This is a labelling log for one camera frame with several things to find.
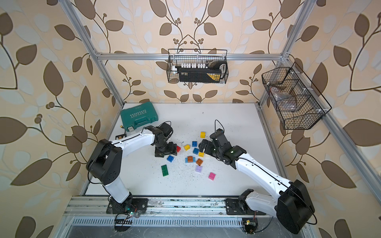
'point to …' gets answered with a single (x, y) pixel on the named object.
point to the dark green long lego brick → (164, 170)
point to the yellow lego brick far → (203, 135)
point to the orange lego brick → (199, 161)
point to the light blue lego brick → (194, 159)
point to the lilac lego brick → (198, 168)
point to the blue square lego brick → (170, 158)
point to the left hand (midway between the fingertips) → (172, 154)
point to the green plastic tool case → (138, 115)
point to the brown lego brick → (190, 158)
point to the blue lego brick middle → (196, 150)
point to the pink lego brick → (212, 176)
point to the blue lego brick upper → (194, 143)
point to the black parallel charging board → (122, 135)
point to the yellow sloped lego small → (187, 148)
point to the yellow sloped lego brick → (201, 154)
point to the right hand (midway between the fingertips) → (205, 147)
